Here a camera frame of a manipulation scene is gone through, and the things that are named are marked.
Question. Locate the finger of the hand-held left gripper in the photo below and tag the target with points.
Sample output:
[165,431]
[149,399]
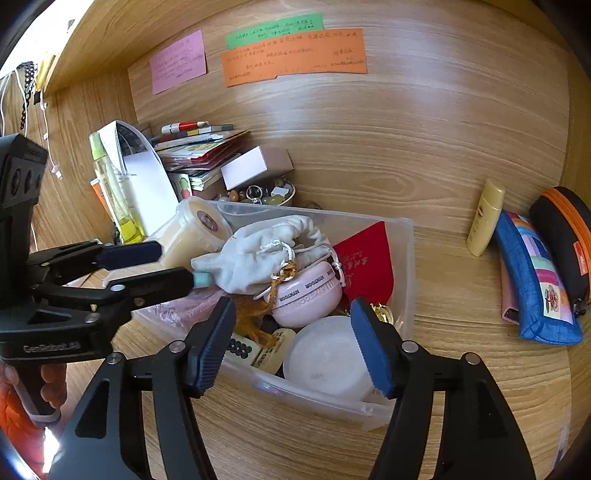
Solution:
[131,254]
[161,284]

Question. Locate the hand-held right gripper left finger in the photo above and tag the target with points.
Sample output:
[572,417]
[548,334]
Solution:
[212,346]

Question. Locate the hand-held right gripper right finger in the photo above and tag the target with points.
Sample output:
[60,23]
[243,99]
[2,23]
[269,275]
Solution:
[374,350]

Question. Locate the pink mesh bag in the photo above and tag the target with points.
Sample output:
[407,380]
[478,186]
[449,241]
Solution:
[184,309]

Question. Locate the light blue tube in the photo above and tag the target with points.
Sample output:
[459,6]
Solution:
[202,280]

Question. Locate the white round jar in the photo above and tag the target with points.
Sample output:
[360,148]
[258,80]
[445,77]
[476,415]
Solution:
[323,360]

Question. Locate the beige translucent tub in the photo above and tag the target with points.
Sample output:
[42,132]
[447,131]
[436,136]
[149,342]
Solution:
[194,230]

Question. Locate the clear plastic storage box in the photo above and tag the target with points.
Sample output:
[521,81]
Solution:
[400,277]

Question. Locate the red fabric pouch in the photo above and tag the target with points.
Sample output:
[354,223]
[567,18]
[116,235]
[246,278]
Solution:
[367,263]

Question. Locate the pink round case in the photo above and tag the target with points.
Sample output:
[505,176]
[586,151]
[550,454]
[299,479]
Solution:
[304,295]

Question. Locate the person's left hand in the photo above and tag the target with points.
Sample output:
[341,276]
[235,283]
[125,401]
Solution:
[54,385]

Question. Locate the cream mahjong tile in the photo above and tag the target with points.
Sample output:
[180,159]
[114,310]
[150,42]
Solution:
[274,350]
[240,348]

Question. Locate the gold metal charm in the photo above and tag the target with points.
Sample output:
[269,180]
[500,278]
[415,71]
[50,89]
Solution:
[382,314]

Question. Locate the yellow green bottle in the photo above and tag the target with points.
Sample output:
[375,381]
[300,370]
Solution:
[115,198]

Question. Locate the white paper box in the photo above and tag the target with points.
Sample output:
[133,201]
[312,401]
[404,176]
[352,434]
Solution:
[147,194]

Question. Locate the orange carton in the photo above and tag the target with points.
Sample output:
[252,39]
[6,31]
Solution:
[98,196]

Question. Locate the fruit print carton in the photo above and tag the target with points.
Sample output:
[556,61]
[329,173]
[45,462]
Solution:
[181,188]

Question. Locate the printed paper sheet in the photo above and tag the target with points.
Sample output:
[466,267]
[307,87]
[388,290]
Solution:
[124,143]

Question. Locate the stack of booklets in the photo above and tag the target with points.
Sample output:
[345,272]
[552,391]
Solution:
[203,154]

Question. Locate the bowl of beads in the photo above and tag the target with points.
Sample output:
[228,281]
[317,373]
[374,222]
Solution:
[263,194]

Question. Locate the red white pen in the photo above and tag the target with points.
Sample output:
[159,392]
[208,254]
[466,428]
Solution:
[184,127]

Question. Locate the pink flat case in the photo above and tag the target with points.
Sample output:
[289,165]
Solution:
[510,295]

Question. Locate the white brown small box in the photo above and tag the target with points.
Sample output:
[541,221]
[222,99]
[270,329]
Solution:
[254,168]

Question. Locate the yellow cream tube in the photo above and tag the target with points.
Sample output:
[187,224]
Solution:
[485,217]

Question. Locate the blue patchwork pouch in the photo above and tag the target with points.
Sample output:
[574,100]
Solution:
[540,286]

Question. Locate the pink paper note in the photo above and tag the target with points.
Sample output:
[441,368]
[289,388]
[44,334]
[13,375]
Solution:
[178,62]

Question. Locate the black lace ribbon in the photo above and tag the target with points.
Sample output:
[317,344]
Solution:
[28,83]

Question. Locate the yellow hanging item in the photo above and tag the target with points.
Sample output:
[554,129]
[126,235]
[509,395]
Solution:
[46,71]

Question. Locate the wooden shelf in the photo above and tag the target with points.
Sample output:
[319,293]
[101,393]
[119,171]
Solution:
[92,41]

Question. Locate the black orange zip case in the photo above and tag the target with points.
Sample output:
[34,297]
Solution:
[568,240]

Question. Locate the orange paper note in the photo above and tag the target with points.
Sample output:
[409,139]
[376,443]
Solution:
[295,57]

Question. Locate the green paper note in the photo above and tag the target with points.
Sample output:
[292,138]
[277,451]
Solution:
[272,30]

